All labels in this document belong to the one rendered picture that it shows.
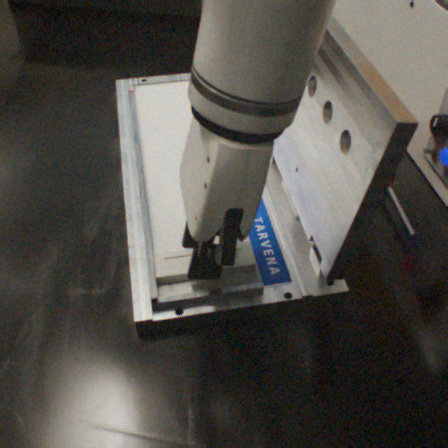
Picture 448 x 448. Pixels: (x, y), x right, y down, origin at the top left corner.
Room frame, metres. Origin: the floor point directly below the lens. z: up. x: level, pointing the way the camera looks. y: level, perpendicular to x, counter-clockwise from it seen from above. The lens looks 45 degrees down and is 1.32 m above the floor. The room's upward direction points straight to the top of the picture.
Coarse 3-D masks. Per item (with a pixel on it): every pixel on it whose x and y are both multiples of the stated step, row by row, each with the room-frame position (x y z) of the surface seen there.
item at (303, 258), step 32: (128, 96) 0.66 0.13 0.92; (128, 128) 0.58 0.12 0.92; (128, 160) 0.51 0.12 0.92; (128, 192) 0.45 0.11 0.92; (128, 224) 0.40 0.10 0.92; (288, 224) 0.40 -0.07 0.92; (288, 256) 0.35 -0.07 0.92; (320, 256) 0.34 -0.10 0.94; (288, 288) 0.31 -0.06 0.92; (320, 288) 0.31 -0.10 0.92; (160, 320) 0.27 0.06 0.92; (192, 320) 0.28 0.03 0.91; (224, 320) 0.29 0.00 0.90
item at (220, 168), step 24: (192, 120) 0.37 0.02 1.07; (192, 144) 0.35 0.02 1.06; (216, 144) 0.30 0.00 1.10; (240, 144) 0.30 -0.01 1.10; (264, 144) 0.31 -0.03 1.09; (192, 168) 0.33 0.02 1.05; (216, 168) 0.30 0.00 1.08; (240, 168) 0.30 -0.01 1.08; (264, 168) 0.30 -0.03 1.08; (192, 192) 0.32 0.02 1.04; (216, 192) 0.29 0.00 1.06; (240, 192) 0.30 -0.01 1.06; (192, 216) 0.30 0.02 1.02; (216, 216) 0.29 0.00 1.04; (240, 216) 0.30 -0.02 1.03; (240, 240) 0.30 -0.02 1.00
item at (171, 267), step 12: (180, 252) 0.35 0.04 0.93; (240, 252) 0.35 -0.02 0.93; (156, 264) 0.33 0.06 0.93; (168, 264) 0.33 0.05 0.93; (180, 264) 0.33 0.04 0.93; (240, 264) 0.33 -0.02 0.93; (252, 264) 0.33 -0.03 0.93; (156, 276) 0.31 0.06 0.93; (168, 276) 0.32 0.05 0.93; (180, 276) 0.32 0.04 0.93
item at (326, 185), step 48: (336, 48) 0.43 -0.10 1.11; (336, 96) 0.42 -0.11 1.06; (384, 96) 0.34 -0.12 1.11; (288, 144) 0.46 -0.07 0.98; (336, 144) 0.39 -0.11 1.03; (384, 144) 0.31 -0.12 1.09; (288, 192) 0.43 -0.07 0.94; (336, 192) 0.36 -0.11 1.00; (384, 192) 0.31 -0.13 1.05; (336, 240) 0.31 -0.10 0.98
